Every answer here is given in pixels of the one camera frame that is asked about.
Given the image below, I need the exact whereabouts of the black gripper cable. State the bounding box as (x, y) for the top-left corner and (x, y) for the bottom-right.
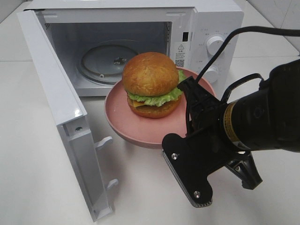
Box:
(185, 26), (300, 132)

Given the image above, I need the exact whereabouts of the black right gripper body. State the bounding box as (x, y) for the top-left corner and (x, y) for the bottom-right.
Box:
(177, 77), (237, 150)

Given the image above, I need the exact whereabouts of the white microwave knob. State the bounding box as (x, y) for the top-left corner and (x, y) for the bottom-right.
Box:
(205, 66), (219, 83)
(206, 34), (225, 55)

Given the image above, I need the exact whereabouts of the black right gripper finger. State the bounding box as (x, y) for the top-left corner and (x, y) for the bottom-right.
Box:
(162, 134), (233, 202)
(225, 151), (263, 189)

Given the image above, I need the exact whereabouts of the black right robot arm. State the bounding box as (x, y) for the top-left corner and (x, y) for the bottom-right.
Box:
(162, 60), (300, 208)

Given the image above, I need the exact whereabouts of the white upper microwave knob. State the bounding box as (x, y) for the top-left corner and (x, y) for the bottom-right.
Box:
(206, 34), (225, 55)

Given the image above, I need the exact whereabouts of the white microwave oven body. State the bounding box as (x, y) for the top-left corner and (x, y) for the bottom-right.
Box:
(24, 0), (244, 97)

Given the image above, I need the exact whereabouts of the burger with lettuce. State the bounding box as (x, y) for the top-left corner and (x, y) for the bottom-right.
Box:
(122, 52), (187, 119)

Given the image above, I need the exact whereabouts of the white microwave door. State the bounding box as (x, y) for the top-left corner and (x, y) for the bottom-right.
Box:
(18, 10), (118, 221)

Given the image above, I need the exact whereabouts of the pink round plate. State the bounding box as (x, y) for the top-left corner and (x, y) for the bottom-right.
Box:
(104, 67), (215, 149)

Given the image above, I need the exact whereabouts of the white lower microwave knob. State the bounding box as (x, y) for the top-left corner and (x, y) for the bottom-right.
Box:
(205, 66), (219, 83)

